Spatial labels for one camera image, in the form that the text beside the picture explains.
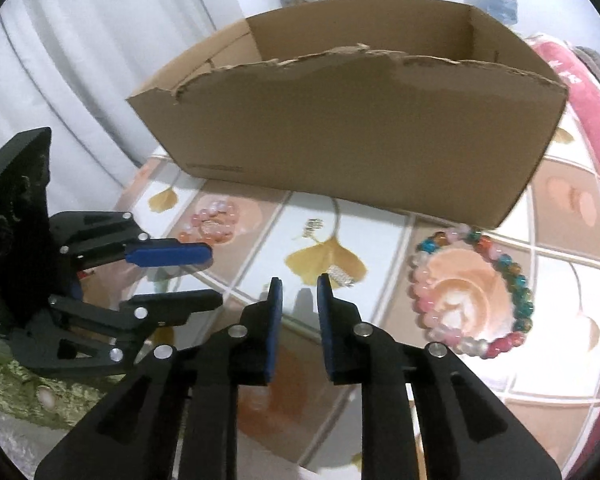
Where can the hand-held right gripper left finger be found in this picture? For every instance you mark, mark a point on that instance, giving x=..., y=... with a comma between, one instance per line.
x=275, y=330

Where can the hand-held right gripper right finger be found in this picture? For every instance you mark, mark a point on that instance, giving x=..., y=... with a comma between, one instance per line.
x=327, y=330

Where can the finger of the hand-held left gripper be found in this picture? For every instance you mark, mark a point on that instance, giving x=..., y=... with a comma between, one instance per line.
x=170, y=254
x=180, y=305

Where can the brown cardboard box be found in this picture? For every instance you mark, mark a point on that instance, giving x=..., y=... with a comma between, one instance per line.
x=355, y=135

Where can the leaf and tile pattern tablecloth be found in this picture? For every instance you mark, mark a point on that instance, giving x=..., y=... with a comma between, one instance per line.
x=380, y=410

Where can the green shaggy rug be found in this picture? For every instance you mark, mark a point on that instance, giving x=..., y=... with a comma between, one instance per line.
x=10, y=390

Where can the white curtain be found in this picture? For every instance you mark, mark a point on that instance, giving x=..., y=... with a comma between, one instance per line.
x=80, y=60

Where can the pink floral blanket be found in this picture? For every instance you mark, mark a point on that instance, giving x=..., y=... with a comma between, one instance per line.
x=595, y=110

